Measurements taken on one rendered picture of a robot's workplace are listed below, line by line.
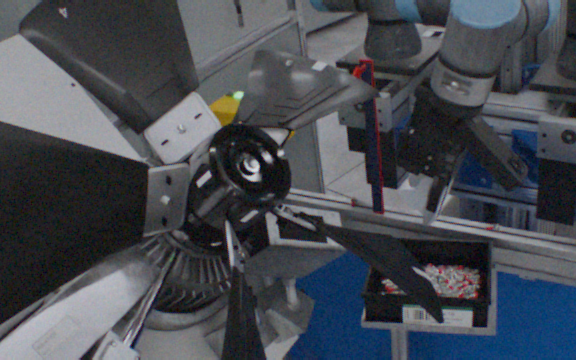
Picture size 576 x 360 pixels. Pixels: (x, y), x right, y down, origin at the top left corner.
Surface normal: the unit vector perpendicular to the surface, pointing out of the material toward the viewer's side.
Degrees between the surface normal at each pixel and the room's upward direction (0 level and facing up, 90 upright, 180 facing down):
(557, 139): 90
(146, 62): 57
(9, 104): 50
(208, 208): 95
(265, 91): 8
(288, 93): 9
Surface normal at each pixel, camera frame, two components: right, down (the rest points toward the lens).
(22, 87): 0.56, -0.44
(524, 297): -0.51, 0.49
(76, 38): 0.12, -0.02
